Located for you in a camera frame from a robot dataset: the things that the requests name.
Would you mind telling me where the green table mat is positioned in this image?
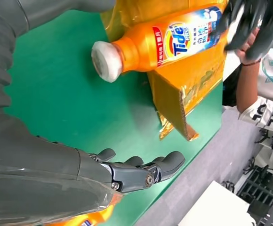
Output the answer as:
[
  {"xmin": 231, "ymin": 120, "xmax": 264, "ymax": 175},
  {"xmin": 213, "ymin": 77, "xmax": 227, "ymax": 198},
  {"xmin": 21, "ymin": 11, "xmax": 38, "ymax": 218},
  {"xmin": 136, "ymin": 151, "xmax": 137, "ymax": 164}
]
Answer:
[{"xmin": 3, "ymin": 9, "xmax": 223, "ymax": 226}]

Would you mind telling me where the white flat board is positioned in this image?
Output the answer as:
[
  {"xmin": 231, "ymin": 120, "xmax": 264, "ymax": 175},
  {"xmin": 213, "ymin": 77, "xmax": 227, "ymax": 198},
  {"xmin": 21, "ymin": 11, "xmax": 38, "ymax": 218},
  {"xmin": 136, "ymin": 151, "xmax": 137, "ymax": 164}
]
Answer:
[{"xmin": 177, "ymin": 181, "xmax": 257, "ymax": 226}]

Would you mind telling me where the red bracelet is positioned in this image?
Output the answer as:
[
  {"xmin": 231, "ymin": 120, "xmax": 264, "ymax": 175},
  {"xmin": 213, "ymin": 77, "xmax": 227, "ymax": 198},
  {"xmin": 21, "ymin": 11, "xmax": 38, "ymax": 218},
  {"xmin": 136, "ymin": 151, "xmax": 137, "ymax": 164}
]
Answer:
[{"xmin": 241, "ymin": 58, "xmax": 262, "ymax": 67}]

